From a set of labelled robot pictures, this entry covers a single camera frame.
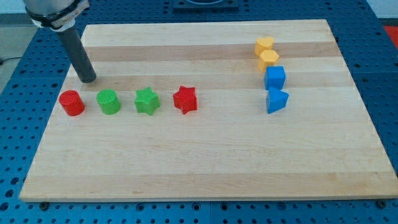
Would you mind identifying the black cable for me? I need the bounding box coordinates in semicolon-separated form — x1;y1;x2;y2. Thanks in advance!
0;56;22;66

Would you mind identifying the green star block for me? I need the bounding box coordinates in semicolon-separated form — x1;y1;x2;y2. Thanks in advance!
134;86;160;116

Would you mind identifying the red star block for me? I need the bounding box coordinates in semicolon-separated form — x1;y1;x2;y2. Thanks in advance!
173;86;198;114

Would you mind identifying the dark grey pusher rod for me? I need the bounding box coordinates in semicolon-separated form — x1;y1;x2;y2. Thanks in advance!
57;26;96;83

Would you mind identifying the blue triangle block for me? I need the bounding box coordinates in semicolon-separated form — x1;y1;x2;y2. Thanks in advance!
266;87;289;114

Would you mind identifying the wooden board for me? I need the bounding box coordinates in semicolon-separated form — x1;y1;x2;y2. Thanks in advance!
19;19;397;202

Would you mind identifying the green cylinder block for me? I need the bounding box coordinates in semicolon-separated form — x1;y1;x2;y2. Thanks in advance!
96;89;121;115

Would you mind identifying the yellow hexagon block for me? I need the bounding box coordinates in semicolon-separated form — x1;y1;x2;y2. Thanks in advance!
257;50;280;73

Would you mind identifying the blue cube block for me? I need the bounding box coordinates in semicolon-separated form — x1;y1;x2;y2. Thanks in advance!
264;66;286;90

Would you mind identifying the red cylinder block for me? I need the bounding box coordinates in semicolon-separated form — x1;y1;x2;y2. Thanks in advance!
58;90;85;116

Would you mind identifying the yellow heart block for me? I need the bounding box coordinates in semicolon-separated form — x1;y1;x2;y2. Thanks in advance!
254;36;274;56

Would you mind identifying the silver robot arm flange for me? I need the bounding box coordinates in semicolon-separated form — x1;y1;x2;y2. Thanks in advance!
23;0;90;32

